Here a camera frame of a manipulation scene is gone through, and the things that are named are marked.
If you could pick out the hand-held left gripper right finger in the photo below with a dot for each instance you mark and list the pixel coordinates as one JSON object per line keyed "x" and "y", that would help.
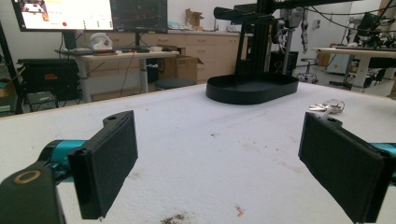
{"x": 339, "y": 165}

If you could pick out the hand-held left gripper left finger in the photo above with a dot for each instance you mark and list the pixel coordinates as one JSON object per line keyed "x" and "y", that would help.
{"x": 106, "y": 161}

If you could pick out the silver bunch of keys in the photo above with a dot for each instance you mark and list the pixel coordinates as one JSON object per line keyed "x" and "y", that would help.
{"x": 330, "y": 106}

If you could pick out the black oval tray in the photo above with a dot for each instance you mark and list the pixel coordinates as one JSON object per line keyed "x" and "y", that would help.
{"x": 249, "y": 90}

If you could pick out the wheeled metal stool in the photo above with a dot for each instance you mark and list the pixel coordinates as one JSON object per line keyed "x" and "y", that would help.
{"x": 307, "y": 73}

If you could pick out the black equipment case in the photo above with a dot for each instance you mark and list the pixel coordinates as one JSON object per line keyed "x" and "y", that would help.
{"x": 49, "y": 77}

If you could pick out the light wooden desk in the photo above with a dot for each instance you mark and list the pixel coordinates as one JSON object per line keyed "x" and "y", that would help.
{"x": 124, "y": 56}

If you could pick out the white workbench table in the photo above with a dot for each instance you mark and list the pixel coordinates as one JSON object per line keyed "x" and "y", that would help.
{"x": 361, "y": 56}

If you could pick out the black keyboard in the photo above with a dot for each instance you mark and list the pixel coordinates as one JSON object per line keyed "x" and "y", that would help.
{"x": 130, "y": 48}

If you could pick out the large cardboard box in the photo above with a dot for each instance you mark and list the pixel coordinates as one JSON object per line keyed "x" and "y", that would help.
{"x": 183, "y": 68}

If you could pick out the black slanted stand pole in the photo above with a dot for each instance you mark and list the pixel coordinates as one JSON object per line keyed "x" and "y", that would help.
{"x": 9, "y": 65}

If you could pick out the dark monitor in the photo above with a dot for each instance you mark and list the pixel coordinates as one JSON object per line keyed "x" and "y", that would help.
{"x": 140, "y": 15}

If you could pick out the large bright monitor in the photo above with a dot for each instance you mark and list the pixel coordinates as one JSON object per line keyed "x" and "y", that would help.
{"x": 68, "y": 14}

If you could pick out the light wooden cabinets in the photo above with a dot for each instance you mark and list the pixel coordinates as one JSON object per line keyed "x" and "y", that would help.
{"x": 214, "y": 53}

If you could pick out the small open cardboard box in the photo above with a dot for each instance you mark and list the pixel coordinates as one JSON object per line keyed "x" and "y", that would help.
{"x": 193, "y": 18}

